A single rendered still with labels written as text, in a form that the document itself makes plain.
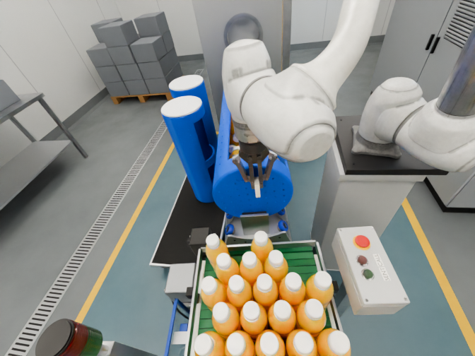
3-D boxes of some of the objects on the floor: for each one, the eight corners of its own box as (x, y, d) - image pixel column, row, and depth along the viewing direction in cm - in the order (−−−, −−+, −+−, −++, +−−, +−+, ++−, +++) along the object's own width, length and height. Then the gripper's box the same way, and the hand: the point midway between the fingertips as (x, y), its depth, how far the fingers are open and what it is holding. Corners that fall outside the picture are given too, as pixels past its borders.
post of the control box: (318, 333, 136) (363, 268, 65) (320, 342, 133) (369, 282, 62) (312, 333, 136) (349, 268, 65) (313, 342, 133) (354, 282, 63)
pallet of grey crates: (185, 82, 453) (165, 10, 369) (172, 100, 399) (145, 22, 314) (133, 86, 475) (102, 20, 391) (114, 104, 421) (73, 32, 336)
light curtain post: (285, 155, 255) (292, -58, 135) (285, 159, 251) (294, -58, 131) (280, 155, 255) (282, -56, 135) (280, 159, 251) (283, -57, 131)
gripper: (226, 145, 55) (238, 204, 71) (279, 140, 53) (278, 201, 70) (227, 129, 60) (238, 187, 77) (276, 123, 59) (276, 184, 76)
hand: (257, 187), depth 71 cm, fingers closed, pressing on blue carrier
